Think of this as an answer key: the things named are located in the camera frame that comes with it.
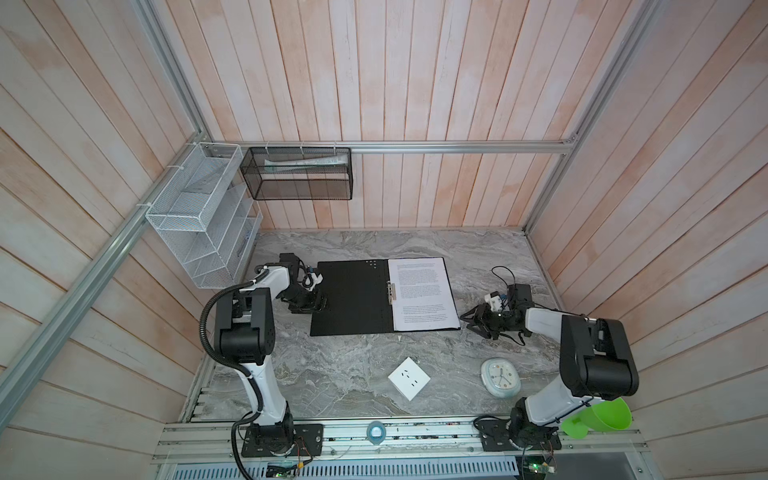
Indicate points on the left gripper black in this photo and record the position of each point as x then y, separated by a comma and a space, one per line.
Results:
312, 306

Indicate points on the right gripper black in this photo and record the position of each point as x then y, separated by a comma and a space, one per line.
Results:
479, 317

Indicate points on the blue folder black inside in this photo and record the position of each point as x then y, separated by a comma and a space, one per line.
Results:
357, 299

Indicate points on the printed paper sheet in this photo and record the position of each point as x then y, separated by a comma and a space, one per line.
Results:
425, 301

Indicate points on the metal folder clip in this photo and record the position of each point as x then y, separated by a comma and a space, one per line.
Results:
391, 292

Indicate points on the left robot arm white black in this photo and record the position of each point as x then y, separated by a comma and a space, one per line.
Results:
244, 338

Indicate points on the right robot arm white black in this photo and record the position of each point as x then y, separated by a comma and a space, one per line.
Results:
596, 368

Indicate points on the white oval alarm clock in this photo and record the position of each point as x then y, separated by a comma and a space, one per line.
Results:
500, 378

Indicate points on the blue tape roll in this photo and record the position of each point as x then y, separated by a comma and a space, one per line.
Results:
376, 432

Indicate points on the green plastic funnel cup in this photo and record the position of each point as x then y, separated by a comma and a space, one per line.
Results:
607, 416

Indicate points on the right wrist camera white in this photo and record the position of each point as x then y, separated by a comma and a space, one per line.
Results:
495, 301

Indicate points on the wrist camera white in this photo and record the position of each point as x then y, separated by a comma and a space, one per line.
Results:
311, 280
495, 301

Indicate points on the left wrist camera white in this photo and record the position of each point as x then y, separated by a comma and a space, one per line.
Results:
311, 280

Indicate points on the white wall socket plate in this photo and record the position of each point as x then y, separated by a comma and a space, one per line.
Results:
409, 379

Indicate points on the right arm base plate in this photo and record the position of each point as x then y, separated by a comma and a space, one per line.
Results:
497, 435

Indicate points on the black wire mesh basket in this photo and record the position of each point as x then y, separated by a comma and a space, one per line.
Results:
298, 173

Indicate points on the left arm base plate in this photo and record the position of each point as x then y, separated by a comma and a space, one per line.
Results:
305, 440

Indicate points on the white wire mesh shelf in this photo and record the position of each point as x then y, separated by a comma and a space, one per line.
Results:
206, 218

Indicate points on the horizontal aluminium frame bar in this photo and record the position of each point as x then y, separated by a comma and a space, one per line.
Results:
421, 147

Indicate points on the aluminium mounting rail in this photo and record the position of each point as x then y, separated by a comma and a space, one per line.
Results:
408, 437

